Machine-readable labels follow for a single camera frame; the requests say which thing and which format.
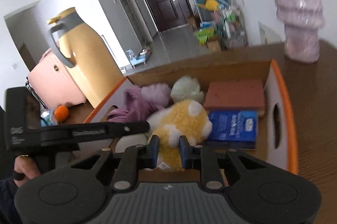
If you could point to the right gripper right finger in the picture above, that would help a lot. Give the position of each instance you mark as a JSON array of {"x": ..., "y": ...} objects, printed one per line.
[{"x": 204, "y": 160}]

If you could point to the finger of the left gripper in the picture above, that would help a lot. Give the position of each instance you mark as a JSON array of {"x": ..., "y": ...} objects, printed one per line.
[{"x": 111, "y": 129}]

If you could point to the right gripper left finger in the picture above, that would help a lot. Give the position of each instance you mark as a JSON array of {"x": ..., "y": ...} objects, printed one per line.
[{"x": 131, "y": 161}]

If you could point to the blue tissue pack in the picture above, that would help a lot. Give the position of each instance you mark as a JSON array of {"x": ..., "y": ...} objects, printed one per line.
[{"x": 233, "y": 129}]

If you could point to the yellow white plush sheep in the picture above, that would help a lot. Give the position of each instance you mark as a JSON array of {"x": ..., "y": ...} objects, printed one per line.
[{"x": 185, "y": 118}]

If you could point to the mauve towel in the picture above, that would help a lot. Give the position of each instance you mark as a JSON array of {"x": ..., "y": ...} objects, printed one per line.
[{"x": 136, "y": 108}]

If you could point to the pink sponge block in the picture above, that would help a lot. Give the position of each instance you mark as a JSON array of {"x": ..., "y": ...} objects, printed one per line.
[{"x": 236, "y": 95}]

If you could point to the person left hand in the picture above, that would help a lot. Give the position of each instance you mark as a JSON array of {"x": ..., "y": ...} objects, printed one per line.
[{"x": 26, "y": 166}]

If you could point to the orange fruit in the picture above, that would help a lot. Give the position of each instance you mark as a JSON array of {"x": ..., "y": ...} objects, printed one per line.
[{"x": 61, "y": 113}]

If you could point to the pink suitcase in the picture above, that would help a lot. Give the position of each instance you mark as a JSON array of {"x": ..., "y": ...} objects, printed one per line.
[{"x": 53, "y": 83}]

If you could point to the yellow thermos jug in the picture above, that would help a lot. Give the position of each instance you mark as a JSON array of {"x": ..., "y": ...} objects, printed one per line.
[{"x": 84, "y": 54}]

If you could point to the red cardboard box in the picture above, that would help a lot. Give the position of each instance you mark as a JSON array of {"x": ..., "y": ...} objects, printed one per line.
[{"x": 276, "y": 143}]

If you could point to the small cardboard box on floor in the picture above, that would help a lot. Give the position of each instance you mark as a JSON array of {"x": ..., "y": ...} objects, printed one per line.
[{"x": 213, "y": 46}]

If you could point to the purple ceramic vase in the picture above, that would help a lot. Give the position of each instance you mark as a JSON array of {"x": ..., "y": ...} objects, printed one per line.
[{"x": 302, "y": 19}]

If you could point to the white wall board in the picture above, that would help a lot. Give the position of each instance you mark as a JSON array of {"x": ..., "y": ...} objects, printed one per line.
[{"x": 268, "y": 35}]

